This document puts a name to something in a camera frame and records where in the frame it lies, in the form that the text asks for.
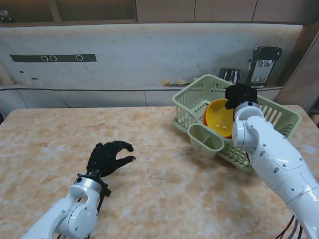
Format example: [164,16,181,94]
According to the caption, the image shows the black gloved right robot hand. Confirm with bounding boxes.
[224,83,259,110]

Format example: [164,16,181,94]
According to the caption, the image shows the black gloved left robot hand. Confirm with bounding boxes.
[86,140,137,178]

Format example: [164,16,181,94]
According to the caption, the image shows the yellow plastic bowl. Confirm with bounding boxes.
[206,98,236,137]

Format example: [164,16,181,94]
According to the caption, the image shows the orange plastic bowl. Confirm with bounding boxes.
[202,101,234,139]

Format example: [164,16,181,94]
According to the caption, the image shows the black toaster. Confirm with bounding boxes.
[218,67,241,85]

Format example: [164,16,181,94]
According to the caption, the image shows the black coffee machine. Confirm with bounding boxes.
[245,45,283,89]

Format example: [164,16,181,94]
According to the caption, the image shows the white base cabinets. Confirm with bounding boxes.
[0,84,284,109]

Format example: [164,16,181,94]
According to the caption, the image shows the pale green plastic dish rack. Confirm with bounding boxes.
[171,74,303,166]

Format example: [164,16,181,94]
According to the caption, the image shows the dark device on shelf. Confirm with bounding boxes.
[0,9,15,23]

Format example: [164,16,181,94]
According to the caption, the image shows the wooden wall cabinets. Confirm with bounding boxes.
[0,0,319,25]

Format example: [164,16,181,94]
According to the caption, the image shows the black wall strip with rings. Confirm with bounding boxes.
[9,54,97,62]

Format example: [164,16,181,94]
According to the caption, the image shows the red black right arm cable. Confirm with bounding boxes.
[276,214,304,239]

